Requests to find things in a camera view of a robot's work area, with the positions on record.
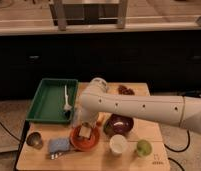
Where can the white wooden chair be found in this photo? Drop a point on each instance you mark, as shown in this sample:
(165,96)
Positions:
(88,12)

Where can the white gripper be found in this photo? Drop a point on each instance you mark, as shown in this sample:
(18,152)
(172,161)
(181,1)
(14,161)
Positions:
(83,116)

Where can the dark purple bowl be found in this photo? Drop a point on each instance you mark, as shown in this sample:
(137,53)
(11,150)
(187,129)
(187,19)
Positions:
(117,124)

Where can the blue sponge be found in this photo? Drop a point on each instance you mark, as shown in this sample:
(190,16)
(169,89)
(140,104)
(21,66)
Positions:
(58,145)

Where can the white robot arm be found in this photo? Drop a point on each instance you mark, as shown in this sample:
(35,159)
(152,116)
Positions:
(179,111)

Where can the white plastic fork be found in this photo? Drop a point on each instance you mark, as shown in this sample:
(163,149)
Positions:
(67,106)

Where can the small metal cup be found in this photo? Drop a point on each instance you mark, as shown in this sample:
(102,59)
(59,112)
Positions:
(35,140)

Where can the white eraser block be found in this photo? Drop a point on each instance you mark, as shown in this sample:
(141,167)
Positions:
(85,132)

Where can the green cup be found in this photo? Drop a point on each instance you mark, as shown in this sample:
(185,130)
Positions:
(143,148)

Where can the green plastic tray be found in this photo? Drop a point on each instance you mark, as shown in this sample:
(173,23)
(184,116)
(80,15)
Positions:
(48,103)

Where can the brown dried food piece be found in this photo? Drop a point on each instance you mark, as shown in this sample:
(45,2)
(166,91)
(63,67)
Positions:
(124,90)

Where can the white cup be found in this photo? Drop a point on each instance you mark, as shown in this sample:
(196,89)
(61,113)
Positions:
(118,144)

